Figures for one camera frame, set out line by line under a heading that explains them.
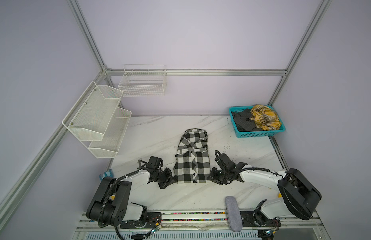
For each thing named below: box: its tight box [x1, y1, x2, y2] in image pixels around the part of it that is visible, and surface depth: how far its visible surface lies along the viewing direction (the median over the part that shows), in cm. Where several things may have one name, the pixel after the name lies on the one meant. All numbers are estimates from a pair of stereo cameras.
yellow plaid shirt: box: [249, 104, 282, 131], surface depth 106 cm
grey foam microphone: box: [225, 195, 243, 232], surface depth 75 cm
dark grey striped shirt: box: [231, 108, 264, 132], surface depth 106 cm
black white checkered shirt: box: [173, 128, 211, 184], surface depth 94 cm
